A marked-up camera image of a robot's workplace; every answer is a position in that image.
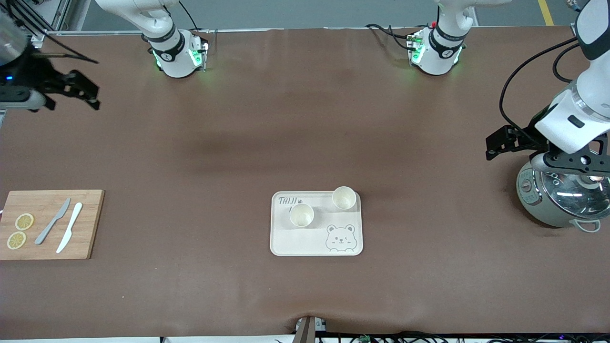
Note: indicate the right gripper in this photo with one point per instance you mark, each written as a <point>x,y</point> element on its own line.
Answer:
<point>42,78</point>

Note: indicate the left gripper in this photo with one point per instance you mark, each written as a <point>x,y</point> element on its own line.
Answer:
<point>528,135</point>

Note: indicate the white paper cup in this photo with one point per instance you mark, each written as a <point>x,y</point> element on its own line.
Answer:
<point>344,197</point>

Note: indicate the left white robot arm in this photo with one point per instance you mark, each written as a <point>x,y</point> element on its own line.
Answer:
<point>436,52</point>

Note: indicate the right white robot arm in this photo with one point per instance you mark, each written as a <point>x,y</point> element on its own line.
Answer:
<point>167,52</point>

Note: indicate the beige tray with bear print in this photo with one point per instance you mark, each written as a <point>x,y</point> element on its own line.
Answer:
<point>305,240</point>

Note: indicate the grey-green electric cooking pot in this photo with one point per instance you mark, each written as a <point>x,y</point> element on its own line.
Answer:
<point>529,195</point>

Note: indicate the glass pot lid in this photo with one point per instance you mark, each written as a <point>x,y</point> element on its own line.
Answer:
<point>572,197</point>

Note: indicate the grey plastic knife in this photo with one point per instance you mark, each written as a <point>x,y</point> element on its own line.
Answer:
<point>51,223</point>

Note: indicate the white plastic knife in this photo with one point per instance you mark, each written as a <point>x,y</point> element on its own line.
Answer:
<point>69,228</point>

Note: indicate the lemon slice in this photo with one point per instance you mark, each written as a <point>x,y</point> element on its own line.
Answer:
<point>24,221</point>
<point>16,240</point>

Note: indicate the wooden cutting board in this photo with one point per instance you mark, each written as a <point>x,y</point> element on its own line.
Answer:
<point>90,238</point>

